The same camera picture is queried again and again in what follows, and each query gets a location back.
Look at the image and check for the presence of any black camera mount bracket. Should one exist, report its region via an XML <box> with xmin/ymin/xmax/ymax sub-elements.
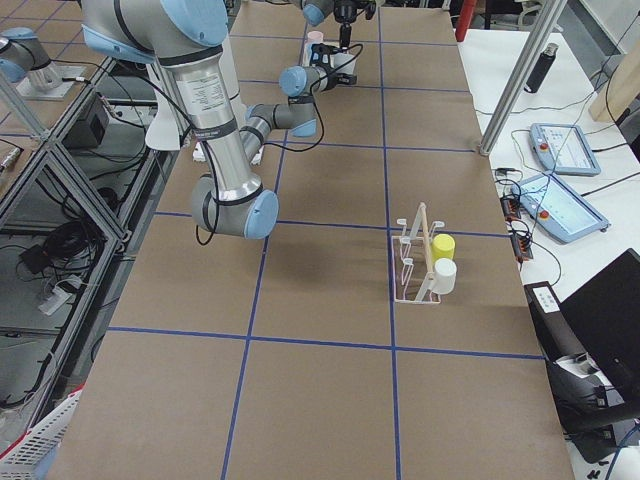
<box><xmin>308</xmin><ymin>43</ymin><xmax>339</xmax><ymax>70</ymax></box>

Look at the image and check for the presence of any yellow plastic cup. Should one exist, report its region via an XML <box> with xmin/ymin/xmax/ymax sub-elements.
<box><xmin>431</xmin><ymin>233</ymin><xmax>456</xmax><ymax>260</ymax></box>

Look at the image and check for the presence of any black braided right cable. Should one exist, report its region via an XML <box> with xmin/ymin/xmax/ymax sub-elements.
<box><xmin>194</xmin><ymin>42</ymin><xmax>364</xmax><ymax>246</ymax></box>

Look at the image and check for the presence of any pink plastic cup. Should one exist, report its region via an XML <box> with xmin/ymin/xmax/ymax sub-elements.
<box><xmin>306</xmin><ymin>30</ymin><xmax>324</xmax><ymax>44</ymax></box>

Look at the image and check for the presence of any robot teach pendant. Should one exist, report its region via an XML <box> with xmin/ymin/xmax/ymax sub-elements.
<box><xmin>511</xmin><ymin>171</ymin><xmax>610</xmax><ymax>244</ymax></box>
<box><xmin>530</xmin><ymin>123</ymin><xmax>601</xmax><ymax>177</ymax></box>

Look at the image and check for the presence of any black water bottle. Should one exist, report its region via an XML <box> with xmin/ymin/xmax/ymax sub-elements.
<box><xmin>524</xmin><ymin>42</ymin><xmax>558</xmax><ymax>94</ymax></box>

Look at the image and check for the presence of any pale cream plastic cup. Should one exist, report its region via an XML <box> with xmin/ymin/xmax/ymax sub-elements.
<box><xmin>432</xmin><ymin>258</ymin><xmax>457</xmax><ymax>295</ymax></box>

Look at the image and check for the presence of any grey plastic cup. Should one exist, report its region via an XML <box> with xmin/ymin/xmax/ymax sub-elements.
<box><xmin>333</xmin><ymin>52</ymin><xmax>356</xmax><ymax>75</ymax></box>

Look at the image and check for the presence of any black usb hub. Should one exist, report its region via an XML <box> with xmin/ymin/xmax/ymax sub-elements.
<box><xmin>500</xmin><ymin>195</ymin><xmax>533</xmax><ymax>265</ymax></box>

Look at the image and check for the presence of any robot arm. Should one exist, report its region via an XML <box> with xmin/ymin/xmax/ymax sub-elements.
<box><xmin>81</xmin><ymin>1</ymin><xmax>356</xmax><ymax>239</ymax></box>
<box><xmin>285</xmin><ymin>0</ymin><xmax>379</xmax><ymax>51</ymax></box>

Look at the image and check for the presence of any cream tray with bunny print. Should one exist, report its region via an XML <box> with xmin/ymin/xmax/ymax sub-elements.
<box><xmin>302</xmin><ymin>42</ymin><xmax>322</xmax><ymax>83</ymax></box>

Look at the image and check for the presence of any black box with white label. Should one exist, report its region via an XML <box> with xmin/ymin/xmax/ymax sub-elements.
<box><xmin>523</xmin><ymin>282</ymin><xmax>599</xmax><ymax>396</ymax></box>

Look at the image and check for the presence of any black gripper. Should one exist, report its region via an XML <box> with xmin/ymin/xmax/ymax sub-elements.
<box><xmin>327</xmin><ymin>72</ymin><xmax>357</xmax><ymax>86</ymax></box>
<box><xmin>333</xmin><ymin>0</ymin><xmax>375</xmax><ymax>51</ymax></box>

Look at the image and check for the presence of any aluminium profile post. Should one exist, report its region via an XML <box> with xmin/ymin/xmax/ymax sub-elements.
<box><xmin>478</xmin><ymin>0</ymin><xmax>567</xmax><ymax>156</ymax></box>

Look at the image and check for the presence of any white wire cup rack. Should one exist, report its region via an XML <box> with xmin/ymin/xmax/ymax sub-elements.
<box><xmin>391</xmin><ymin>202</ymin><xmax>444</xmax><ymax>305</ymax></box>

